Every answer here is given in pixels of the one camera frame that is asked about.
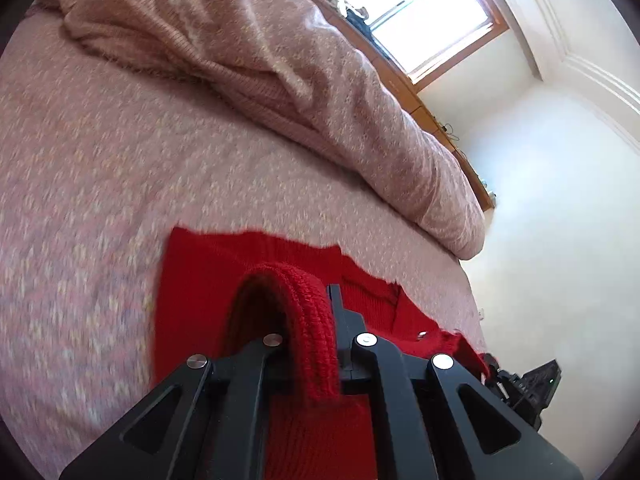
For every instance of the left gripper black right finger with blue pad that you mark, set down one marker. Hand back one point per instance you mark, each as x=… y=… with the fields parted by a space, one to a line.
x=432 y=419

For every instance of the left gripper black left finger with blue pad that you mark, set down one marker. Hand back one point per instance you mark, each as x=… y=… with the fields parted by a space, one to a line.
x=206 y=420

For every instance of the red knit cardigan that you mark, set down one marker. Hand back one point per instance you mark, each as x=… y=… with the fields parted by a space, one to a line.
x=219 y=292

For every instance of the wooden bed side board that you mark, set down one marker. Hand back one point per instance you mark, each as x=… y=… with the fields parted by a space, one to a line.
x=399 y=86

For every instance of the pink floral bed sheet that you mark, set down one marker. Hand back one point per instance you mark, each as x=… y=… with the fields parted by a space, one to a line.
x=98 y=164

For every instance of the pink floral duvet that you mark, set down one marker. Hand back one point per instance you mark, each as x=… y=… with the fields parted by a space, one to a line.
x=282 y=64

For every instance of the wooden framed window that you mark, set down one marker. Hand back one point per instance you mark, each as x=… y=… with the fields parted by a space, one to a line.
x=425 y=38

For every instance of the clutter on window sill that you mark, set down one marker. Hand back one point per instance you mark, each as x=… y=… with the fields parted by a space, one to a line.
x=345 y=7

